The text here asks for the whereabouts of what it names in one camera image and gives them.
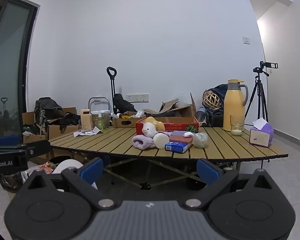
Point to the glass cup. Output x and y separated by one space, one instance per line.
237 130

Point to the folding slatted table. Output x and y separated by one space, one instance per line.
115 142

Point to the white paper sheets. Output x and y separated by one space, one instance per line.
95 131

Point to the dark backpack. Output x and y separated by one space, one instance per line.
47 107

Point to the yellow packet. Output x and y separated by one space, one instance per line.
126 117

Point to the small white cloth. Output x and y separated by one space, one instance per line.
188 134

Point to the white metal frame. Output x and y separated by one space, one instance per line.
98 98

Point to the open cardboard box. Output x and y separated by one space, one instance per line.
57 131

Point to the sliding glass door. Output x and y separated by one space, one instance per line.
10 55

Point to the blue tissue pack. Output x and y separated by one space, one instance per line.
176 147

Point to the black video camera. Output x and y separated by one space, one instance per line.
267 65

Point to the red and white bottle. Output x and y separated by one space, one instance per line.
115 115

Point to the black tripod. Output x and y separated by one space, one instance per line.
258 85

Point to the flat cardboard piece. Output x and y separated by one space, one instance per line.
170 105

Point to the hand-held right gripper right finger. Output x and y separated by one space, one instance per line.
208 171

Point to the yellow thermos jug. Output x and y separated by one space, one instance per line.
233 105

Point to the large brown cardboard box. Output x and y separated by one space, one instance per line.
186 110

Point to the black plastic bag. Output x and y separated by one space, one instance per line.
10 181

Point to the white light switch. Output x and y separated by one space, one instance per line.
246 40

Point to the clear plastic jar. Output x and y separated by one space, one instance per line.
101 120

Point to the purple tissue pack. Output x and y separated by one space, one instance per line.
261 136

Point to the white paper roll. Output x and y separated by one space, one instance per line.
67 166

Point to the purple satin cloth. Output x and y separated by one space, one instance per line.
176 132

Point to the white and yellow plush toy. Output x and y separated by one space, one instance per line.
150 128

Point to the black clothing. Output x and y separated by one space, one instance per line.
68 120

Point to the small brown cardboard box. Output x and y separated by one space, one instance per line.
120 123

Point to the clear plastic bag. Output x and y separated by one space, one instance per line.
200 140

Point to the dark blue jacket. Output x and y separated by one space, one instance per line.
221 90

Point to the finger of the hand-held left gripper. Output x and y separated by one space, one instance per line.
6 140
40 147

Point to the blue plastic bottle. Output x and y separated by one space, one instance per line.
201 113

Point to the beige box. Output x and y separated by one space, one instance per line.
86 118

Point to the brown rectangular block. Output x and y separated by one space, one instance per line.
178 139

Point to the rattan ball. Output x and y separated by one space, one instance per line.
211 100

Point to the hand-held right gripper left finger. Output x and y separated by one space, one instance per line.
91 171

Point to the white wall outlet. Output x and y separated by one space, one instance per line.
137 98

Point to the white round puff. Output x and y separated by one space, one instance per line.
161 140

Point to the purple fluffy towel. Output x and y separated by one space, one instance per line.
142 141

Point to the small white box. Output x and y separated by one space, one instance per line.
140 113

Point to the red cardboard box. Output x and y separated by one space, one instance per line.
180 126

